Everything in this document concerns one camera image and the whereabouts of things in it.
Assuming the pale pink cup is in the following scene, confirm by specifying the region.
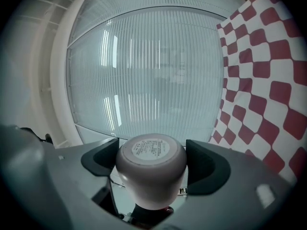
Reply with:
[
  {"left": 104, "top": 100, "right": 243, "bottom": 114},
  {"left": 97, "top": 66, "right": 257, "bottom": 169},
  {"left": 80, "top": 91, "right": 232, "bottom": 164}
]
[{"left": 115, "top": 133, "right": 188, "bottom": 212}]

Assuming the white window blind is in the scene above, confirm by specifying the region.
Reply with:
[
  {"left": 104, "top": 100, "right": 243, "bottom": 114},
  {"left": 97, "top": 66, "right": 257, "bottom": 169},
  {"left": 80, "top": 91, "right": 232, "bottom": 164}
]
[{"left": 66, "top": 6, "right": 228, "bottom": 145}]

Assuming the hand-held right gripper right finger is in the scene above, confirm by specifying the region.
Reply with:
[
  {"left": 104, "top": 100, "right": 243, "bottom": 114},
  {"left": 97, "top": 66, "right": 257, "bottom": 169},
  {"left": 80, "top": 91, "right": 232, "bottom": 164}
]
[{"left": 153, "top": 139, "right": 295, "bottom": 230}]

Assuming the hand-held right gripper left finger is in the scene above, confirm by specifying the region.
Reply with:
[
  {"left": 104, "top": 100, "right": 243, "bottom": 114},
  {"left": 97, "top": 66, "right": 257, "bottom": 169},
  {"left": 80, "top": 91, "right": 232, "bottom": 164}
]
[{"left": 0, "top": 125, "right": 120, "bottom": 230}]

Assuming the red white checkered tablecloth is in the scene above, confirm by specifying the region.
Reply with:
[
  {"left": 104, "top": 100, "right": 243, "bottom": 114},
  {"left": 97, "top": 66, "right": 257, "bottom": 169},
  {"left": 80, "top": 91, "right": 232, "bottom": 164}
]
[{"left": 208, "top": 0, "right": 307, "bottom": 184}]

